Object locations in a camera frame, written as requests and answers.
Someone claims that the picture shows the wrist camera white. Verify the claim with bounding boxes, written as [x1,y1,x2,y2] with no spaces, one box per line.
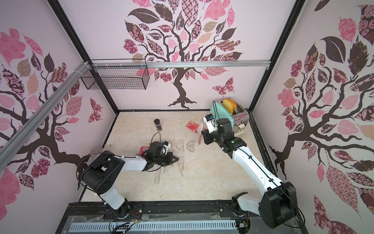
[162,141,171,154]
[203,114,217,134]

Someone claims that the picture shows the aluminium rail back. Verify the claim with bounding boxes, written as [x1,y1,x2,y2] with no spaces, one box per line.
[92,60,271,68]

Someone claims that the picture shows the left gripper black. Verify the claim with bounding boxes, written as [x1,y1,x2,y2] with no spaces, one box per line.
[153,152,179,167]

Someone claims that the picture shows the aluminium rail left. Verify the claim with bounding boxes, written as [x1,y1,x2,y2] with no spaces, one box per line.
[1,61,90,170]

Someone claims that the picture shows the red ruler set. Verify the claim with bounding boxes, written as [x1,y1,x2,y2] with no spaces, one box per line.
[186,121,199,133]
[197,120,204,145]
[138,146,149,155]

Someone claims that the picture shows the yellow toast slice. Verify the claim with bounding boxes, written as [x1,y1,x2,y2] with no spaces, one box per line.
[222,99,238,115]

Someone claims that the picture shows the mint green toaster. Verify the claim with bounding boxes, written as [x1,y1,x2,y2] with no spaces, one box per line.
[210,98,249,137]

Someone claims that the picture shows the clear plastic cup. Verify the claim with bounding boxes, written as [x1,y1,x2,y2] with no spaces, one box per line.
[89,147,103,159]

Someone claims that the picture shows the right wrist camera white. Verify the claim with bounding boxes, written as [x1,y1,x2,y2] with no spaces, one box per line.
[203,114,217,134]

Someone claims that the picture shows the white slotted cable duct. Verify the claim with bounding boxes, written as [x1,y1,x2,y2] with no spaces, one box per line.
[67,220,237,234]

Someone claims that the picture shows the clear plastic ruler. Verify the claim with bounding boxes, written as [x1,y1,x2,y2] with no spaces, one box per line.
[154,168,162,184]

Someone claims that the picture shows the aluminium rail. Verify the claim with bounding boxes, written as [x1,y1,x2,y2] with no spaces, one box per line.
[92,60,271,68]
[1,61,90,170]

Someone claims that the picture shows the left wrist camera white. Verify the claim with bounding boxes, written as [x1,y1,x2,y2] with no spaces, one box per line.
[162,141,171,154]

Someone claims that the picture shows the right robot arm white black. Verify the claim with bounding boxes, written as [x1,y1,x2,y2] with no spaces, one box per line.
[198,114,303,229]

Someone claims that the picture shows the black wire basket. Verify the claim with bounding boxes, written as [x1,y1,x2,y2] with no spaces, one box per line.
[81,59,151,90]

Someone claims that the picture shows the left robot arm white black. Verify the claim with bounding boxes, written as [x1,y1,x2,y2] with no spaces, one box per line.
[78,141,179,218]

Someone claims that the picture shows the black lid spice jar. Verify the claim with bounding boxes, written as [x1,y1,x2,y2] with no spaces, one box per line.
[154,119,162,131]

